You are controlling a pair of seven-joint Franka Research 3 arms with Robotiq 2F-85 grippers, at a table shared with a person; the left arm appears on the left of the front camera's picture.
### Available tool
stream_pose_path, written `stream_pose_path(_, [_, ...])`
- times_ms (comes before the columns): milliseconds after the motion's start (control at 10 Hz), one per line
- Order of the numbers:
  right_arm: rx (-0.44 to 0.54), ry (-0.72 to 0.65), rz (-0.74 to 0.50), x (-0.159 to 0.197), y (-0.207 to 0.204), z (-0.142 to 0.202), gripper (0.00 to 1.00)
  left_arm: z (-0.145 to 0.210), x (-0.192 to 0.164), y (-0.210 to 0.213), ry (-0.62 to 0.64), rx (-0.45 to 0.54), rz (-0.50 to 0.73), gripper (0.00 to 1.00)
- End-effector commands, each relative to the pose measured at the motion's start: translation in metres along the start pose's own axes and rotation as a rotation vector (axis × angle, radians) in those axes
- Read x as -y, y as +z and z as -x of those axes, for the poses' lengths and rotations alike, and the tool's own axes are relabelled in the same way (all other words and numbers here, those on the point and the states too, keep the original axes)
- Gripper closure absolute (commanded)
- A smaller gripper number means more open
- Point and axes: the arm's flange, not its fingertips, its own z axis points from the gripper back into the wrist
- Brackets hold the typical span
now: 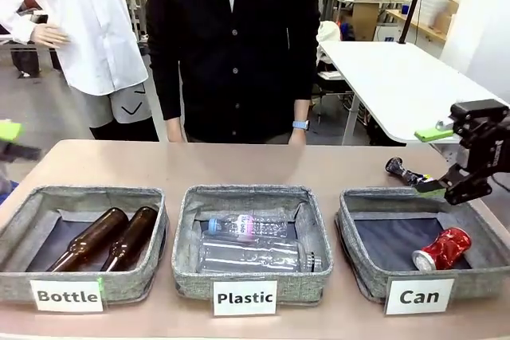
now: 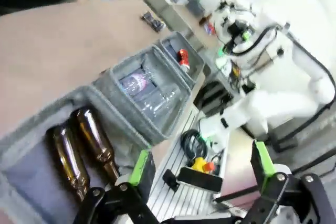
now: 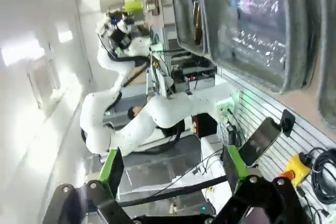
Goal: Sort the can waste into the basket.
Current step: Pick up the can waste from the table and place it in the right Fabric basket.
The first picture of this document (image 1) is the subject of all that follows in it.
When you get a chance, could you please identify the person's left hand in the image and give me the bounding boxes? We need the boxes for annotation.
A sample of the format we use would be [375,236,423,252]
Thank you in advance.
[287,128,308,145]

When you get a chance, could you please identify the grey fabric basket labelled Can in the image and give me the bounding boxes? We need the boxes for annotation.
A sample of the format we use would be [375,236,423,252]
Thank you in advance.
[336,186,510,304]

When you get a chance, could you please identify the person in white shirt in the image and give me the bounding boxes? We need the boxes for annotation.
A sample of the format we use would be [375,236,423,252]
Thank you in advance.
[0,0,160,142]

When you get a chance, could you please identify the chair with white cloth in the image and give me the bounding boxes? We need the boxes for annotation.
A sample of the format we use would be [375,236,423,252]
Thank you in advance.
[316,20,340,43]

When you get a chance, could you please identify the white Plastic label card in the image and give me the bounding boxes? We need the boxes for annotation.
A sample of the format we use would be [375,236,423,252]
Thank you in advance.
[212,279,278,317]

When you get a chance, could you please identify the brown cardboard cabinet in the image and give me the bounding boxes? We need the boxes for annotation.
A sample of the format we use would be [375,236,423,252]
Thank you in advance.
[352,2,379,41]

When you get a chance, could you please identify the white-shirted person's hand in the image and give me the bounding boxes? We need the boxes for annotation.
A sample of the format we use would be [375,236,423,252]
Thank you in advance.
[30,22,72,49]

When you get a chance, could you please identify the grey fabric basket labelled Bottle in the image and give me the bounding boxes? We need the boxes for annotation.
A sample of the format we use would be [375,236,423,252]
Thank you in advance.
[0,185,168,304]

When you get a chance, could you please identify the small bottle with blue cap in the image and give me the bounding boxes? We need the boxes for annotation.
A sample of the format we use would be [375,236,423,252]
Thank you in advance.
[206,213,288,240]

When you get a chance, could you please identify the wooden workbench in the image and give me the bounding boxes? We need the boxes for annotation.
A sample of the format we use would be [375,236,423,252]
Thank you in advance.
[385,9,447,45]

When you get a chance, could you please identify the background person's dark legs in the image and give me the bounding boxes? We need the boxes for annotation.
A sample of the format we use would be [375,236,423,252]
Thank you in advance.
[10,47,41,78]

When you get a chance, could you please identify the person in black cardigan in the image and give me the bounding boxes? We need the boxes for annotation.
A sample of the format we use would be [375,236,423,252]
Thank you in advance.
[145,0,320,145]

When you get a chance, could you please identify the person's right forearm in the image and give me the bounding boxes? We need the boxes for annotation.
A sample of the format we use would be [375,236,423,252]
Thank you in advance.
[163,116,186,133]

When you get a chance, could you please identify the large clear plastic bottle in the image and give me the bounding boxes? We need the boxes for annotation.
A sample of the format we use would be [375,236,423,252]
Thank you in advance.
[198,236,323,274]

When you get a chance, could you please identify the crushed red can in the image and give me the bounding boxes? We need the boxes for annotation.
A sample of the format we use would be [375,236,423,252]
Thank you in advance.
[411,226,473,272]

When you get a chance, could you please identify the person's left forearm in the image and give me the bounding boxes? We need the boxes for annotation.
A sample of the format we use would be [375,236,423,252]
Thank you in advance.
[292,99,312,123]

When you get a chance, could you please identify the grey fabric basket labelled Plastic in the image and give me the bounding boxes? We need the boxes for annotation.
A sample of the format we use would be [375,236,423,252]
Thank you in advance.
[171,184,335,306]

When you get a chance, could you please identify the white Can label card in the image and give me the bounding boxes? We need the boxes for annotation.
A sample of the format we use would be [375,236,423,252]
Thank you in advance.
[384,278,456,316]

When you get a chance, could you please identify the white plastic crate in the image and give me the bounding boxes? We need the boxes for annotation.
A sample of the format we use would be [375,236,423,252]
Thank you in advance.
[421,0,453,18]

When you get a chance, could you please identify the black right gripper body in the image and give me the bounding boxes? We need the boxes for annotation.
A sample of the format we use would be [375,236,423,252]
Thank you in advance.
[460,115,510,178]

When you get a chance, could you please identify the brown glass bottle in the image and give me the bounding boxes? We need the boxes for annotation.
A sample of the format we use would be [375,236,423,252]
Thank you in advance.
[99,206,159,272]
[45,207,130,273]

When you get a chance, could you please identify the crushed black silver can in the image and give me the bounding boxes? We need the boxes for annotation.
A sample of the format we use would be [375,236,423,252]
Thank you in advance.
[384,156,437,188]

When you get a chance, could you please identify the black tripod pole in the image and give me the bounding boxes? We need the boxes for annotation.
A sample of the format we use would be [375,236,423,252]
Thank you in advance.
[398,0,432,45]

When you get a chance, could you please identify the white Bottle label card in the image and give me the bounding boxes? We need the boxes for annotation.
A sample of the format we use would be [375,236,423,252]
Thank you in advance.
[29,278,105,314]

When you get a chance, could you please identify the white side table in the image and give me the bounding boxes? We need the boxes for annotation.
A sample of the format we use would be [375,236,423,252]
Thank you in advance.
[318,39,510,146]

